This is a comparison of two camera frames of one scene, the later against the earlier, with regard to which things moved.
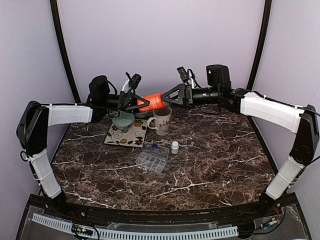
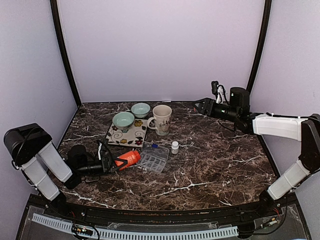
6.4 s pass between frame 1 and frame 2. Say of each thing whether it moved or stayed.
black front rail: stayed
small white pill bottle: stayed
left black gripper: moved
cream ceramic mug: stayed
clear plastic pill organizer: stayed
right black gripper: moved
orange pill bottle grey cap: moved
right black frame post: stayed
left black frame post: stayed
